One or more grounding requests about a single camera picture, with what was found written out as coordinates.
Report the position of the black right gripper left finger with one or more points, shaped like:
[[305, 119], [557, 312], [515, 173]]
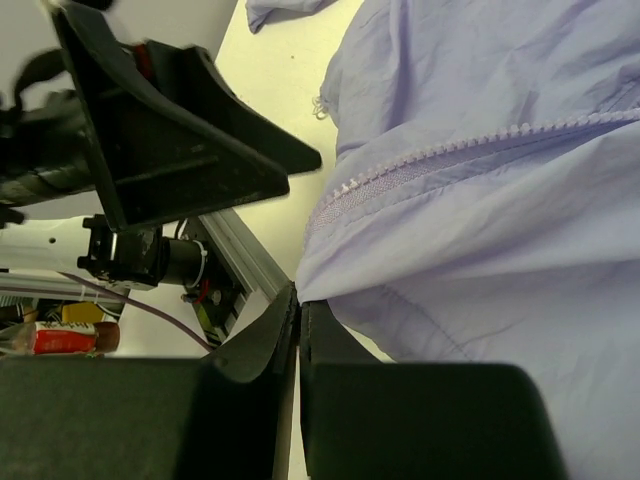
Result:
[[223, 416]]

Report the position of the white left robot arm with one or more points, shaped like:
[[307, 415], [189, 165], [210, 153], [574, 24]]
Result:
[[71, 236]]

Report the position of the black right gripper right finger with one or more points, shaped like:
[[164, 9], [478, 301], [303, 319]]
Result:
[[362, 418]]

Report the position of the lilac zip jacket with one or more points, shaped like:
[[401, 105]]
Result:
[[484, 204]]

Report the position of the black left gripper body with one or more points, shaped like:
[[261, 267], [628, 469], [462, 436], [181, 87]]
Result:
[[45, 151]]

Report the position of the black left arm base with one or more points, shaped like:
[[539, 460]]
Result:
[[215, 300]]

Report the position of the red labelled bottle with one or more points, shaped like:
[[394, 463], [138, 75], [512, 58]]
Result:
[[60, 338]]

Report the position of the yellow box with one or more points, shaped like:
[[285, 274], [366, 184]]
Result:
[[84, 312]]

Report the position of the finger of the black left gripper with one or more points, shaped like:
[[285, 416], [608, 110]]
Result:
[[151, 161], [189, 78]]

